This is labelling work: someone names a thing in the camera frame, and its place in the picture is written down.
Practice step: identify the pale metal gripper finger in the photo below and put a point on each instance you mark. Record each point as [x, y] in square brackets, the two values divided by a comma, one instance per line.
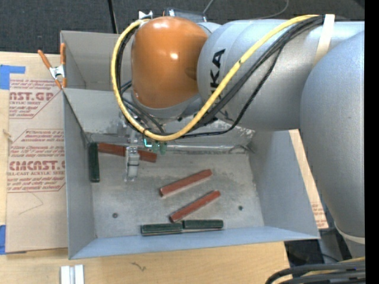
[133, 161]
[125, 173]

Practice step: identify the red-brown flat block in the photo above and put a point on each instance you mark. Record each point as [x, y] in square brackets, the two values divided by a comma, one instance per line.
[111, 149]
[186, 183]
[195, 206]

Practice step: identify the grey metal bin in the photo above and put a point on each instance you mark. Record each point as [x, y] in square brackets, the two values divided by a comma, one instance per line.
[133, 200]

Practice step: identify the dark green flat block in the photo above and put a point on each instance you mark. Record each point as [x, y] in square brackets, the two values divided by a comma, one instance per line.
[94, 164]
[202, 224]
[161, 229]

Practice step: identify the brown cardboard board, red print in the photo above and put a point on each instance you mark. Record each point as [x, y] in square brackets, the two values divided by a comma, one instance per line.
[35, 188]

